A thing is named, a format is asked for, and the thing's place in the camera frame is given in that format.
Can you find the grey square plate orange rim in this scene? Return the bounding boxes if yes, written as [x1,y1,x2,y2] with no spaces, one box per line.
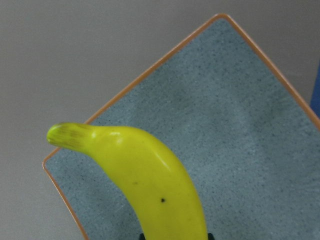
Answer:
[42,14,320,240]

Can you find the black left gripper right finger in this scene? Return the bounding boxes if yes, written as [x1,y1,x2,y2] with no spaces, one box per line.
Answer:
[207,233,214,240]

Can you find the yellow plastic banana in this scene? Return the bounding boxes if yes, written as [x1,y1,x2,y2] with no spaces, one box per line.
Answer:
[46,122,209,240]

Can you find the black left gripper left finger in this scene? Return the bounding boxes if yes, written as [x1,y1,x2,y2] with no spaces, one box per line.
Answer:
[139,233,146,240]

